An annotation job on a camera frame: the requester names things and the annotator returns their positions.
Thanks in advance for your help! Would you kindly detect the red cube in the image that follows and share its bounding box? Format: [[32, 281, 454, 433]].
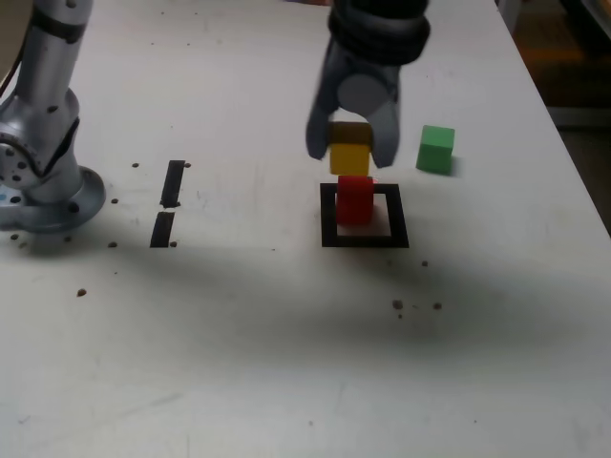
[[336, 175, 376, 226]]

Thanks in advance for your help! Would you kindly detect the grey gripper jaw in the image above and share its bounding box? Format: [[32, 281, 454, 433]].
[[305, 71, 345, 161], [336, 73, 403, 169]]

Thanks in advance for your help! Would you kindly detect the green cube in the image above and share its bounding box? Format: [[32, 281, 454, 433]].
[[414, 124, 456, 174]]

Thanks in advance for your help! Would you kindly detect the yellow cube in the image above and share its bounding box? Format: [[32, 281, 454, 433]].
[[327, 121, 373, 176]]

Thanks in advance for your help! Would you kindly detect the black tape square outline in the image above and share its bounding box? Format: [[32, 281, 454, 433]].
[[318, 182, 411, 249]]

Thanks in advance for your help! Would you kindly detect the black tape strip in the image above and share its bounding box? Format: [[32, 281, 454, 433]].
[[149, 159, 186, 249]]

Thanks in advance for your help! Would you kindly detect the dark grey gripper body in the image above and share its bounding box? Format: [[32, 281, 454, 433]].
[[320, 43, 402, 100]]

